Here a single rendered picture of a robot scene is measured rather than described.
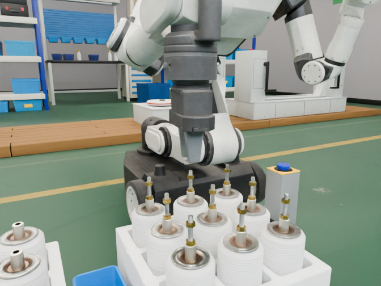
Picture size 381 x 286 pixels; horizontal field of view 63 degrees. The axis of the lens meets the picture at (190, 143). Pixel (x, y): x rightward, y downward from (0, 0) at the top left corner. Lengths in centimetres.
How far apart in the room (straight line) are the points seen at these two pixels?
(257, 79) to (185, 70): 295
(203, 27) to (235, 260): 44
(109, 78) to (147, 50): 854
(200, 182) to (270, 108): 237
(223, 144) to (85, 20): 579
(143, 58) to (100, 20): 608
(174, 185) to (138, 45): 66
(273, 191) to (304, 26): 54
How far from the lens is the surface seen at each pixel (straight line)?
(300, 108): 382
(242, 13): 99
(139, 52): 65
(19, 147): 253
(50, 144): 253
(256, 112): 337
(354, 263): 119
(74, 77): 899
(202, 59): 49
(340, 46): 109
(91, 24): 669
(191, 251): 62
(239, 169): 133
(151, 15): 53
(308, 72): 110
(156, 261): 72
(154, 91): 523
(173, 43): 50
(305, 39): 113
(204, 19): 48
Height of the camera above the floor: 61
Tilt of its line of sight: 13 degrees down
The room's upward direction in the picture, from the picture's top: straight up
